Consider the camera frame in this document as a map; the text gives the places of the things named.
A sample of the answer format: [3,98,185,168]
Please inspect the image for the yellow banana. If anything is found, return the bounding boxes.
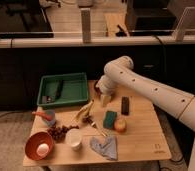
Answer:
[75,100,94,120]

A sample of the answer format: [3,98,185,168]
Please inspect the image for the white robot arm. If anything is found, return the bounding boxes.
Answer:
[97,56,195,171]

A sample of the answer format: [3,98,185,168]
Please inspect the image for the purple bowl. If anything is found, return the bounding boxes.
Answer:
[94,80,101,96]

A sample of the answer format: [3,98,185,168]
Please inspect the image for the red bowl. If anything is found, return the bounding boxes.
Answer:
[25,132,54,161]

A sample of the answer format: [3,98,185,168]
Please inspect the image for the green sponge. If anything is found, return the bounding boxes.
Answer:
[103,111,117,129]

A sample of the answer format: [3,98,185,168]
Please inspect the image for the gold fork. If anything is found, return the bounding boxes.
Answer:
[90,121,107,137]

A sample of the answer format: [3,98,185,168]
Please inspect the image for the red yellow apple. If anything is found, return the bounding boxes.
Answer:
[114,118,127,132]

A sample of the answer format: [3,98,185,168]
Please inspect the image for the green plastic tray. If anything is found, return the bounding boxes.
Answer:
[37,73,89,109]

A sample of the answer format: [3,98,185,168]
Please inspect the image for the blue cloth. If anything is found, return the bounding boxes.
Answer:
[90,136,118,161]

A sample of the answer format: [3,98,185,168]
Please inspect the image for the white cup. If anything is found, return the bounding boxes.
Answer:
[65,129,82,150]

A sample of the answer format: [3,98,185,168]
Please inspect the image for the small dark object in tray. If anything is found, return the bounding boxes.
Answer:
[42,96,53,104]

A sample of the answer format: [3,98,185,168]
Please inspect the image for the small grey blue cup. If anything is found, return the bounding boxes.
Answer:
[44,110,56,127]

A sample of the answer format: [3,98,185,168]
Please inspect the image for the dark grape bunch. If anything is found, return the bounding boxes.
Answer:
[47,125,79,141]

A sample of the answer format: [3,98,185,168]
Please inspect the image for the white egg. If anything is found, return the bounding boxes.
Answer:
[36,143,49,156]

